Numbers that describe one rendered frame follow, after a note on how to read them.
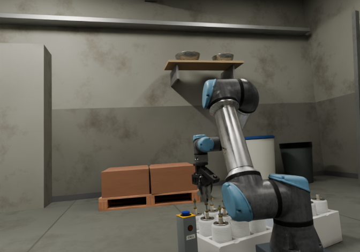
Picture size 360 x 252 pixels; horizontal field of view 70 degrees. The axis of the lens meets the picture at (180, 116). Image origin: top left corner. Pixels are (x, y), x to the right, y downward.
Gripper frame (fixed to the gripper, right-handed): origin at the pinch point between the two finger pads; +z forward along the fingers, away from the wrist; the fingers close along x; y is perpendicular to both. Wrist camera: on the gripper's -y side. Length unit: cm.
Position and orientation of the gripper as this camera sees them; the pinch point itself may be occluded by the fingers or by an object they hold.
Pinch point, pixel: (207, 200)
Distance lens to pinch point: 146.9
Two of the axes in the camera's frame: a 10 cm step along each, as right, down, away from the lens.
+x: -7.9, -0.2, -6.1
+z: 0.6, 9.9, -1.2
